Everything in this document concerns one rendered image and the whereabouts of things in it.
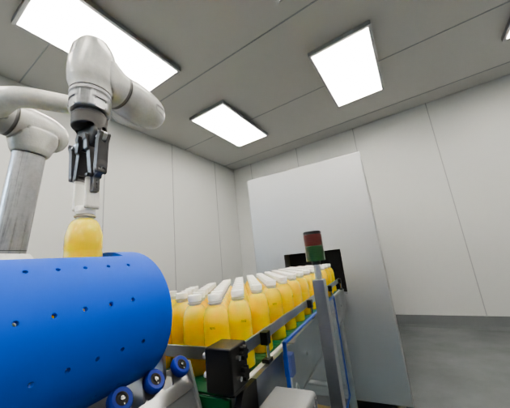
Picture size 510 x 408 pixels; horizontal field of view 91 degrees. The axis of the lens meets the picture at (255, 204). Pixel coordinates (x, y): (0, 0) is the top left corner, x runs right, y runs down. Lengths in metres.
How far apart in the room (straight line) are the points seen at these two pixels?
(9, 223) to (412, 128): 4.93
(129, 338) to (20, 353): 0.16
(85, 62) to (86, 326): 0.58
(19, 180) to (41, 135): 0.19
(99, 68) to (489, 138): 4.82
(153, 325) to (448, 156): 4.68
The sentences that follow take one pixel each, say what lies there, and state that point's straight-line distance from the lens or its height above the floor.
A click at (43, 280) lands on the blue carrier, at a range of 0.50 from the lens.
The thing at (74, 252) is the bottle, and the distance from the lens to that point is 0.63.
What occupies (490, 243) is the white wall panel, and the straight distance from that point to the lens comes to 4.74.
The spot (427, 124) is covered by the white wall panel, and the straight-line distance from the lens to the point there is 5.05.
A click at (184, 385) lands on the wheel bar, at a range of 0.71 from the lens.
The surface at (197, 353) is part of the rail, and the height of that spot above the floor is 0.96.
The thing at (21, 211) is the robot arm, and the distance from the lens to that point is 1.23.
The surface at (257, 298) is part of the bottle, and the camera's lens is 0.87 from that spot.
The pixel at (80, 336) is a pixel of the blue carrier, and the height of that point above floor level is 1.10.
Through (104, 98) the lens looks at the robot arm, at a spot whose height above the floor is 1.60.
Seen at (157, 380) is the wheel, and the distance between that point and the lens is 0.65.
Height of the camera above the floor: 1.18
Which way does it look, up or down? 13 degrees up
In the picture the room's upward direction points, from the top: 6 degrees counter-clockwise
